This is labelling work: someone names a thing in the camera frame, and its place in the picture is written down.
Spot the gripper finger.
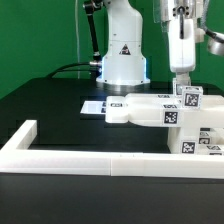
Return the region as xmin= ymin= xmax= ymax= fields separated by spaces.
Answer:
xmin=176 ymin=72 xmax=191 ymax=87

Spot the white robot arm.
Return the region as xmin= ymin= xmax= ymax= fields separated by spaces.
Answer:
xmin=97 ymin=0 xmax=224 ymax=87

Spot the white sheet with tags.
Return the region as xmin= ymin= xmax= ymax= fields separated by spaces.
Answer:
xmin=80 ymin=101 xmax=106 ymax=115

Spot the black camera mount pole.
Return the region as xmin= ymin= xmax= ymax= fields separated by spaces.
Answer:
xmin=83 ymin=0 xmax=101 ymax=61

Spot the white chair back part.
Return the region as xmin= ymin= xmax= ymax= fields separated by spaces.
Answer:
xmin=105 ymin=94 xmax=224 ymax=128

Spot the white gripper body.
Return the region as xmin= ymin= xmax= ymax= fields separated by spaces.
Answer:
xmin=168 ymin=6 xmax=196 ymax=74

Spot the small tagged white cube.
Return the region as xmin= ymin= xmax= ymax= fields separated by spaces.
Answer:
xmin=172 ymin=78 xmax=185 ymax=97
xmin=181 ymin=86 xmax=203 ymax=109

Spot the black cable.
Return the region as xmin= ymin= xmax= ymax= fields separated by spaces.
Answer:
xmin=45 ymin=61 xmax=101 ymax=80

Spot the white U-shaped border frame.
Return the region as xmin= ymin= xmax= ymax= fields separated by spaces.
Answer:
xmin=0 ymin=120 xmax=224 ymax=179

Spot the white chair seat part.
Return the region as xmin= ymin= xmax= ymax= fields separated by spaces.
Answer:
xmin=167 ymin=127 xmax=200 ymax=154

